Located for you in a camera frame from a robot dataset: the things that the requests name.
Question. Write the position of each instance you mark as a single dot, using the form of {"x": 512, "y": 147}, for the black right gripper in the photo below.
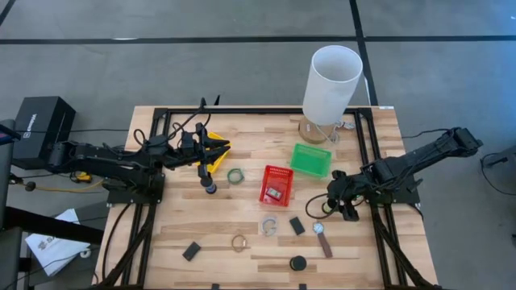
{"x": 350, "y": 191}

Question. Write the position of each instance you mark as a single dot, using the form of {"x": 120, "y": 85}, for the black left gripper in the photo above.
{"x": 185, "y": 159}

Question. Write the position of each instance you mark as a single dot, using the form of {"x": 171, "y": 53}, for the hourglass with blue sand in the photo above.
{"x": 209, "y": 186}

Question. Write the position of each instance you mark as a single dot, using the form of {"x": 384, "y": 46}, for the black rectangular case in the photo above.
{"x": 297, "y": 226}
{"x": 191, "y": 251}

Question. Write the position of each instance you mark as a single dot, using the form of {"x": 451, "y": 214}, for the black round lid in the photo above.
{"x": 298, "y": 263}

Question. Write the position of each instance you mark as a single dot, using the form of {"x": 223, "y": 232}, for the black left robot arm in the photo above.
{"x": 101, "y": 161}

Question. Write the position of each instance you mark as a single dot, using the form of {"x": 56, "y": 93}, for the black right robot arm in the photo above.
{"x": 423, "y": 157}

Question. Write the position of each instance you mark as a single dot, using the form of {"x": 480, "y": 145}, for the yellow plastic basket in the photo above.
{"x": 217, "y": 168}

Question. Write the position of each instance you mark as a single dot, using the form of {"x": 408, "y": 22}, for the black clamp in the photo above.
{"x": 217, "y": 100}
{"x": 202, "y": 103}

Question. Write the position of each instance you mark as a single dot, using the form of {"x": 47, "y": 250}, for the green plastic basket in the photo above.
{"x": 310, "y": 160}

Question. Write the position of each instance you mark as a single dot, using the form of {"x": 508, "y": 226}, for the red plastic basket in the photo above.
{"x": 278, "y": 175}

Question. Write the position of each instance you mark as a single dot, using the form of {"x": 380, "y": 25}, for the white floral band watch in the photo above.
{"x": 264, "y": 226}

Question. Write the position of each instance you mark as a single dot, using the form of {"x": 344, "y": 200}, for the black cardboard box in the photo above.
{"x": 42, "y": 129}

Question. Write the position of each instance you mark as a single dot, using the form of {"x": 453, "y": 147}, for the black metal bar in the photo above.
{"x": 48, "y": 225}

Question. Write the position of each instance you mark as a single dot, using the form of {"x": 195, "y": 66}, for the white paper sheets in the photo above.
{"x": 56, "y": 249}

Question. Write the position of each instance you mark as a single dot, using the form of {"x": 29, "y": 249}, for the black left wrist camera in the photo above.
{"x": 188, "y": 141}

